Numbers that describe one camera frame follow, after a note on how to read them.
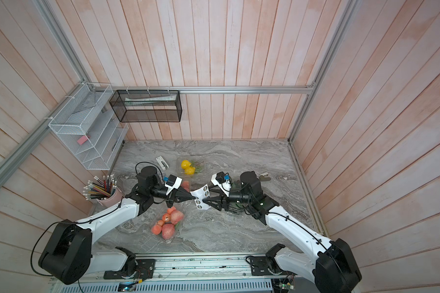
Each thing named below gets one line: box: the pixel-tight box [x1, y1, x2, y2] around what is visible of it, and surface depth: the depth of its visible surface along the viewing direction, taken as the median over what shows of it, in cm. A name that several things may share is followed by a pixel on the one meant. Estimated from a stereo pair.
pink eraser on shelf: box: [77, 135, 88, 146], surface depth 84 cm
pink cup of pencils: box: [82, 173, 125, 209], surface depth 85 cm
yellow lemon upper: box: [180, 159, 192, 170], surface depth 105 cm
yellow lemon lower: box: [184, 166, 196, 176], surface depth 102 cm
